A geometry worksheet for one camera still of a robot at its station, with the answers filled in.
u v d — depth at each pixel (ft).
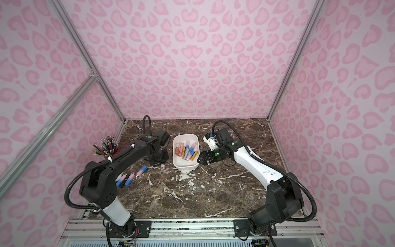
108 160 1.60
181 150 3.30
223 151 1.97
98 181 1.66
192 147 3.34
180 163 3.10
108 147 2.82
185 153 3.21
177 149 3.27
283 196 1.38
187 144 3.40
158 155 2.40
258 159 1.63
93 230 2.46
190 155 3.21
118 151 2.87
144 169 3.04
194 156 3.21
